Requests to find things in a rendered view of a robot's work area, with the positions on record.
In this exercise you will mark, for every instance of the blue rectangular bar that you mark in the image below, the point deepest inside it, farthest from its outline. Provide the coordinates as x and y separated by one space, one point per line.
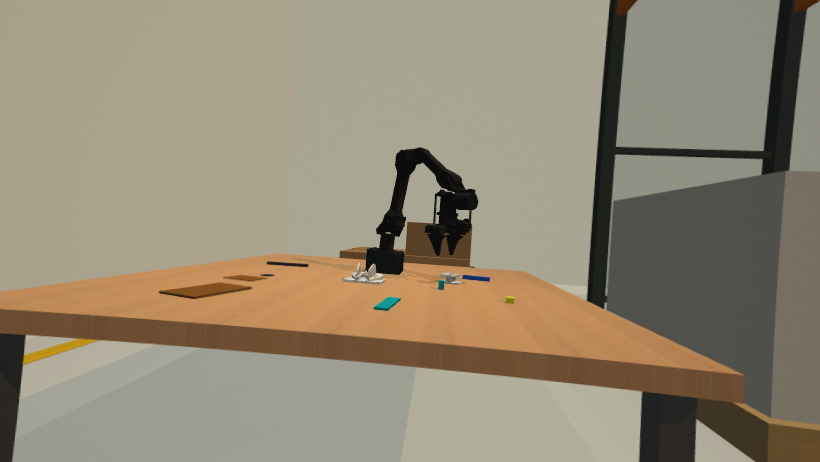
478 278

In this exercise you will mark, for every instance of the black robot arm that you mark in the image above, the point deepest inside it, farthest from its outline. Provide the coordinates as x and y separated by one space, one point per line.
405 163

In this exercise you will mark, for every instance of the teal flat plate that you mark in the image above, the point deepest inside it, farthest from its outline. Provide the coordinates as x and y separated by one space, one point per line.
387 303

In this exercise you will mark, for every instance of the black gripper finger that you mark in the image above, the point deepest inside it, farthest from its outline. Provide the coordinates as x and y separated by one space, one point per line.
436 241
452 241

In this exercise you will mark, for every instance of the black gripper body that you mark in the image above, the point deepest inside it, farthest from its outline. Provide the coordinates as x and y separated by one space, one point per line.
442 227

